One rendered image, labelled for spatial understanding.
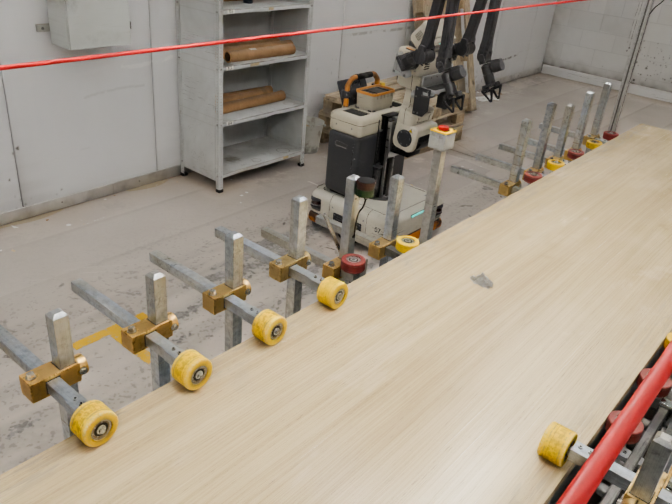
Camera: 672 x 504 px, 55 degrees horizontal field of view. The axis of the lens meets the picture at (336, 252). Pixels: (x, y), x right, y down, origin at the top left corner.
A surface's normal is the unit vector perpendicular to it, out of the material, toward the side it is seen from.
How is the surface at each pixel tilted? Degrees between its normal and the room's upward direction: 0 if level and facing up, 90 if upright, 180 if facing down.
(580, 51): 90
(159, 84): 90
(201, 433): 0
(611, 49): 90
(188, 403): 0
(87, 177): 90
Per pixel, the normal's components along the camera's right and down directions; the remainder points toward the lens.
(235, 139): 0.76, 0.36
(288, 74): -0.65, 0.32
